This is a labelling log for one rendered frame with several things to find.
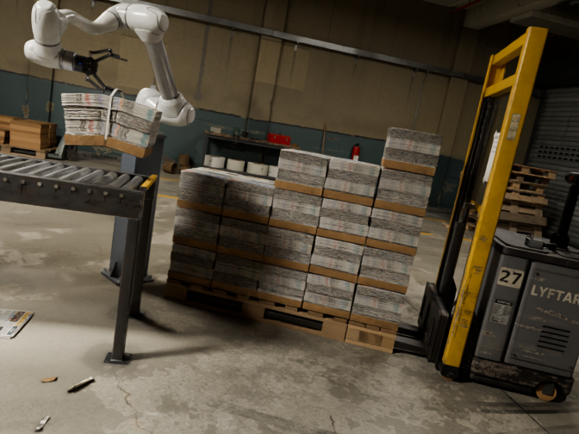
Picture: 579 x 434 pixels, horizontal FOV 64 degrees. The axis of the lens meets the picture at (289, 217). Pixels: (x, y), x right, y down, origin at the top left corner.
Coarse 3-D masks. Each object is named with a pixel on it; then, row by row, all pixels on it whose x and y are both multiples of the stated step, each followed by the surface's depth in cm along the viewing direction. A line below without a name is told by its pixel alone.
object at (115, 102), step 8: (104, 96) 205; (112, 96) 209; (104, 104) 205; (112, 104) 206; (104, 112) 206; (112, 112) 207; (104, 120) 207; (112, 120) 207; (104, 128) 208; (112, 128) 208
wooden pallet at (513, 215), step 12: (504, 204) 798; (516, 204) 802; (528, 204) 812; (540, 204) 810; (504, 216) 781; (516, 216) 788; (528, 216) 795; (540, 216) 814; (504, 228) 794; (516, 228) 798; (528, 228) 808; (540, 228) 812
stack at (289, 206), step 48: (192, 192) 281; (240, 192) 277; (288, 192) 271; (240, 240) 280; (288, 240) 275; (336, 240) 270; (192, 288) 290; (288, 288) 280; (336, 288) 274; (336, 336) 279
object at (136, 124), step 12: (120, 108) 206; (132, 108) 208; (144, 108) 208; (120, 120) 208; (132, 120) 208; (144, 120) 209; (156, 120) 223; (120, 132) 209; (132, 132) 210; (144, 132) 210; (156, 132) 231; (132, 144) 211; (144, 144) 212
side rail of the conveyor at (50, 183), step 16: (0, 176) 189; (16, 176) 190; (32, 176) 193; (0, 192) 191; (16, 192) 192; (32, 192) 193; (48, 192) 194; (64, 192) 195; (80, 192) 196; (96, 192) 197; (112, 192) 198; (128, 192) 199; (144, 192) 202; (64, 208) 196; (80, 208) 197; (96, 208) 198; (112, 208) 199; (128, 208) 201
